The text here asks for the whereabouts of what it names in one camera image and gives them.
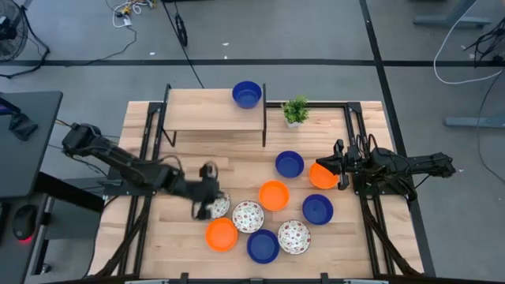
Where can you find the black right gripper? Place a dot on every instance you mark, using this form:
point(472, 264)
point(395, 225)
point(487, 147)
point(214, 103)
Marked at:
point(355, 163)

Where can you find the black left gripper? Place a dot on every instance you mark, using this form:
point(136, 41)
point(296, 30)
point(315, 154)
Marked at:
point(205, 189)

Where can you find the floral bowl with green outside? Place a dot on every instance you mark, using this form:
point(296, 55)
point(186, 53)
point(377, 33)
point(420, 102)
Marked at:
point(248, 217)
point(222, 207)
point(294, 237)

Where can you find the orange mini bowl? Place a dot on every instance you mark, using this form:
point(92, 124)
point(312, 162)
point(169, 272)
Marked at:
point(221, 235)
point(274, 196)
point(321, 180)

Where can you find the blue mini bowl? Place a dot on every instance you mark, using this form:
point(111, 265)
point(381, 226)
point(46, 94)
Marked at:
point(247, 95)
point(289, 165)
point(317, 210)
point(263, 246)

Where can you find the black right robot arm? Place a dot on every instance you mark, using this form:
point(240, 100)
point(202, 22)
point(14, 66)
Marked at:
point(426, 163)

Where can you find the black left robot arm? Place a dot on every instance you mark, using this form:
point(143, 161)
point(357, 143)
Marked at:
point(126, 163)

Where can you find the green plant in white pot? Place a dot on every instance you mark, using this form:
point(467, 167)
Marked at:
point(295, 110)

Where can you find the wooden shelf with black legs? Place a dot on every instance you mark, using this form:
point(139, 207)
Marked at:
point(205, 110)

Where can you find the grey desk foot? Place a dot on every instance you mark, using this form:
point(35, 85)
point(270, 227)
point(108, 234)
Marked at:
point(450, 20)
point(473, 121)

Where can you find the black desk beam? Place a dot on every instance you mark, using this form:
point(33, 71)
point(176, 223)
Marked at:
point(67, 191)

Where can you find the black desk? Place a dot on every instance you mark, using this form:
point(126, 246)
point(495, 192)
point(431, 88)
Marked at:
point(27, 165)

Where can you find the black computer mouse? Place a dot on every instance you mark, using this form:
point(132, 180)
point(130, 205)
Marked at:
point(24, 221)

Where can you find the black pouch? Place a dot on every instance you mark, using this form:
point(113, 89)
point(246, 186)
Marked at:
point(23, 126)

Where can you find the dark grey side desk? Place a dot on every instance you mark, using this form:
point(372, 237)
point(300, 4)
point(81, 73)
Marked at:
point(8, 256)

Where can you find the black standing fan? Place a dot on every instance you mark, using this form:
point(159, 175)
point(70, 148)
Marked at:
point(10, 35)

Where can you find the black aluminium table frame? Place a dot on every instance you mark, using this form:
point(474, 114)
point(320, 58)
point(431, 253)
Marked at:
point(307, 104)

